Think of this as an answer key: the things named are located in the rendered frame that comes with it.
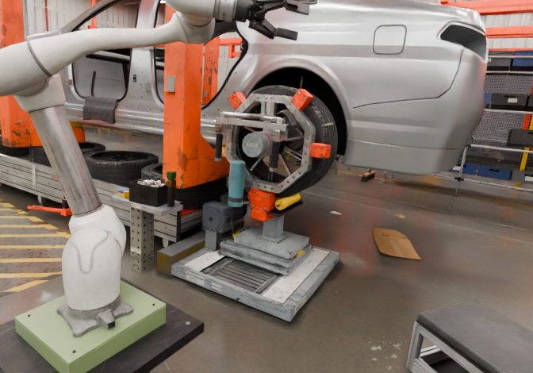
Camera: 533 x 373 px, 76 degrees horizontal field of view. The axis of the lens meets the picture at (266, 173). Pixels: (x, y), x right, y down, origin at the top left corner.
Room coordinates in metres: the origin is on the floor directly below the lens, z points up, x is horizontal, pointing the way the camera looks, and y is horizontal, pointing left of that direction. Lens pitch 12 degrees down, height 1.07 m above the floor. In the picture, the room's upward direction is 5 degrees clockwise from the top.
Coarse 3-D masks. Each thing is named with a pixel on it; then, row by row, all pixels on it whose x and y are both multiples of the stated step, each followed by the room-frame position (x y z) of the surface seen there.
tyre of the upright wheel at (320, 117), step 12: (312, 108) 1.88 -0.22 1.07; (324, 108) 2.01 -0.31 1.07; (312, 120) 1.87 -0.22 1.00; (324, 120) 1.89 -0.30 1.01; (324, 132) 1.85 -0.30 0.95; (336, 132) 2.02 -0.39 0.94; (336, 144) 2.00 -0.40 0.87; (312, 168) 1.86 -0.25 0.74; (324, 168) 1.92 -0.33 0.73; (300, 180) 1.89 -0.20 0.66; (312, 180) 1.86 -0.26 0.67; (288, 192) 1.92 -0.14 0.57
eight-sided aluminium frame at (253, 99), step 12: (252, 96) 1.95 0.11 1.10; (264, 96) 1.92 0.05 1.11; (276, 96) 1.89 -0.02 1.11; (288, 96) 1.86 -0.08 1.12; (240, 108) 1.99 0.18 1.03; (288, 108) 1.85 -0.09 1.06; (300, 120) 1.82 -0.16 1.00; (312, 132) 1.79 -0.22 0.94; (228, 144) 2.02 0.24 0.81; (228, 156) 2.02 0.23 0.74; (300, 168) 1.80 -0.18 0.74; (252, 180) 1.96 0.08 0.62; (288, 180) 1.83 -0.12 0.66; (276, 192) 1.86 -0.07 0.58
